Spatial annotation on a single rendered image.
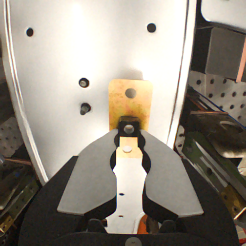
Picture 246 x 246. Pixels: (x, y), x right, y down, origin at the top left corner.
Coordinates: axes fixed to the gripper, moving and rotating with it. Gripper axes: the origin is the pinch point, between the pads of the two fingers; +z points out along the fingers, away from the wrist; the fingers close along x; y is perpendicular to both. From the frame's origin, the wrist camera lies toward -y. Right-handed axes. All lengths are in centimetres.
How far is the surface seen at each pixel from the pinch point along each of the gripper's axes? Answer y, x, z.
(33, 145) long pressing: 6.2, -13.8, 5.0
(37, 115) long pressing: 1.3, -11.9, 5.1
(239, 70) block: -5.7, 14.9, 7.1
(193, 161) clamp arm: 6.6, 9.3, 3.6
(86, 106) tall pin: -0.3, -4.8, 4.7
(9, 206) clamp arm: 15.9, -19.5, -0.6
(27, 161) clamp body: 14.7, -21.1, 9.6
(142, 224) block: 76, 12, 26
